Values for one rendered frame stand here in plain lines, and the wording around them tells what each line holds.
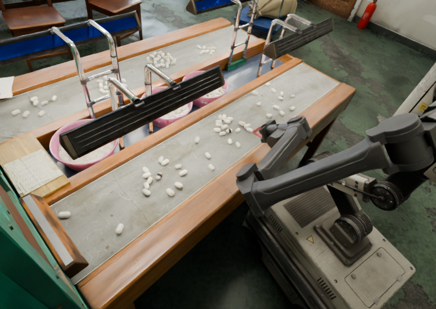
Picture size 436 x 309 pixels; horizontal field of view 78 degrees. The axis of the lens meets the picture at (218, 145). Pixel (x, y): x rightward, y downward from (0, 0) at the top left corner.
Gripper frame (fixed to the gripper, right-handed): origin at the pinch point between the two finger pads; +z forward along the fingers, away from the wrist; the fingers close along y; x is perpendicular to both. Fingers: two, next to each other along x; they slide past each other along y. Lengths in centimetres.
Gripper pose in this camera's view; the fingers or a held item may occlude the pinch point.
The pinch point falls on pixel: (254, 132)
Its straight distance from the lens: 122.5
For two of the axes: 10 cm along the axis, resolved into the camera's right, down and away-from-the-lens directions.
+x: 3.6, 8.9, 2.9
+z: -6.3, 0.0, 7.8
